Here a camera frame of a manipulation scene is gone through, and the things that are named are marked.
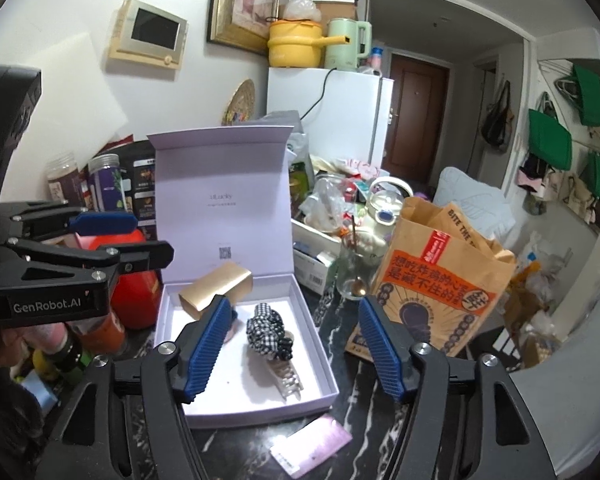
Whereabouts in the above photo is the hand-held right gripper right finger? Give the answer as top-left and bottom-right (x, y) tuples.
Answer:
(358, 296), (558, 480)

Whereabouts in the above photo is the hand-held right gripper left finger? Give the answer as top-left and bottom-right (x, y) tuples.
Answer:
(35, 295), (233, 480)

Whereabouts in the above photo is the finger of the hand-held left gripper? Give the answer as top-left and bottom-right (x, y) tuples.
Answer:
(2, 236), (175, 283)
(0, 200), (138, 241)

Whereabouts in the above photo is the black white checkered scrunchie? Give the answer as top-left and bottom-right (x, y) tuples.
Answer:
(245, 302), (295, 361)

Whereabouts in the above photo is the gold rectangular box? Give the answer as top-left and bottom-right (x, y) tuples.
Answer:
(178, 261), (253, 321)

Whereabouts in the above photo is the beige hair claw clip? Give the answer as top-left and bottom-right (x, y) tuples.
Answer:
(267, 355), (305, 401)

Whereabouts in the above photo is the white hinged gift box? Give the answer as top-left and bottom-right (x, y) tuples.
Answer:
(146, 125), (340, 430)

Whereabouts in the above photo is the red rounded case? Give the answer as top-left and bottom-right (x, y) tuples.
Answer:
(87, 227), (163, 331)

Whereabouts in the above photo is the jar with purple label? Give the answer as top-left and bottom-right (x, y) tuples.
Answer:
(87, 153), (127, 213)

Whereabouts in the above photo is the black printed snack box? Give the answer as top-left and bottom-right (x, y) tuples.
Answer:
(120, 142), (158, 241)

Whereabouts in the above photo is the jar with brown label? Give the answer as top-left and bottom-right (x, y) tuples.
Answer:
(46, 157), (88, 206)

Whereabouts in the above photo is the orange bottle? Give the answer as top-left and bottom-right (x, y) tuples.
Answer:
(67, 310), (128, 356)

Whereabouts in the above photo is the clear glass cup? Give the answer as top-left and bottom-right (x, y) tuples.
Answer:
(336, 232), (376, 301)

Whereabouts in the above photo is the brown printed paper bag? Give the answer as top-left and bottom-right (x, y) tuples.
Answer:
(344, 196), (517, 361)

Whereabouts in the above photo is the white barcode carton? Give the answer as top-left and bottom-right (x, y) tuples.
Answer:
(292, 240), (338, 293)

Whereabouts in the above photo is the stirring stick in glass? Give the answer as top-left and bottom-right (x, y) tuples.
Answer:
(349, 216), (367, 297)

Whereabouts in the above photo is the pink plastic packet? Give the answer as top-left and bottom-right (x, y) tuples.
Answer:
(270, 414), (353, 478)

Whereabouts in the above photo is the grey leaf pattern pillow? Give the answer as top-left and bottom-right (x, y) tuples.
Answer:
(432, 166), (511, 231)

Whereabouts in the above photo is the round woven mat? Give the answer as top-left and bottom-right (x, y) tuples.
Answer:
(221, 79), (256, 127)

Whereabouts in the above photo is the brown wooden door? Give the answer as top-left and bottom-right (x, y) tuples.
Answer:
(382, 52), (451, 186)

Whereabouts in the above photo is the white refrigerator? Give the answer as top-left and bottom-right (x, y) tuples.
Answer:
(266, 66), (395, 171)

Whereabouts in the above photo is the yellow pot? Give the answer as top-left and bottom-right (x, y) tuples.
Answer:
(268, 18), (351, 68)

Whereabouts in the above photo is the black hanging bag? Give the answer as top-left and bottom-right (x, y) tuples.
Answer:
(481, 80), (515, 153)

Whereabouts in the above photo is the framed picture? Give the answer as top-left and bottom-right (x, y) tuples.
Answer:
(206, 0), (282, 57)

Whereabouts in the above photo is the green tote bag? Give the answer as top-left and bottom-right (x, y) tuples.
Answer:
(527, 108), (573, 170)

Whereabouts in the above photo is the light green electric kettle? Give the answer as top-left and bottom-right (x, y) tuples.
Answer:
(325, 18), (372, 72)

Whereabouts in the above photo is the cardboard box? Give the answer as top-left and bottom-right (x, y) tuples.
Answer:
(300, 0), (371, 23)

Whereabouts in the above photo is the beige wall intercom panel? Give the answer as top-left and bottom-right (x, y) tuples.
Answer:
(105, 0), (188, 73)

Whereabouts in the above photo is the black power cable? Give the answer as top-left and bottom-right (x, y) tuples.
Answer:
(300, 67), (338, 121)

